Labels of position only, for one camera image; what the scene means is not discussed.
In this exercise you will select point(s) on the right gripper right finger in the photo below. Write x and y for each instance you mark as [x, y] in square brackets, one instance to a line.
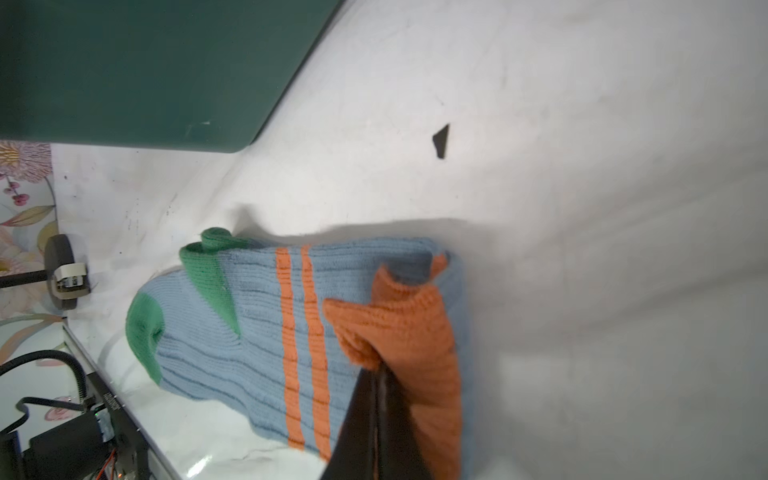
[398, 456]

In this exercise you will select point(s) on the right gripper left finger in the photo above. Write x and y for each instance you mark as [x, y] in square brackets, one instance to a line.
[354, 457]

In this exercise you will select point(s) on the blue orange green sock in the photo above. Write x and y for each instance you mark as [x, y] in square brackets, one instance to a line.
[280, 333]

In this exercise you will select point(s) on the small black debris chip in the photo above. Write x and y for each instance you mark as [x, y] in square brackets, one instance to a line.
[440, 141]

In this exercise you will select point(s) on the small beige stapler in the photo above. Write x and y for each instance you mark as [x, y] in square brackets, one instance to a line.
[69, 282]

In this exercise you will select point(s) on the black round stand base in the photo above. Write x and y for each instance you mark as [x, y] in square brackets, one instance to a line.
[58, 251]

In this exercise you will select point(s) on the green compartment organizer tray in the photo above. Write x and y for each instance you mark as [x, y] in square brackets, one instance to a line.
[181, 75]

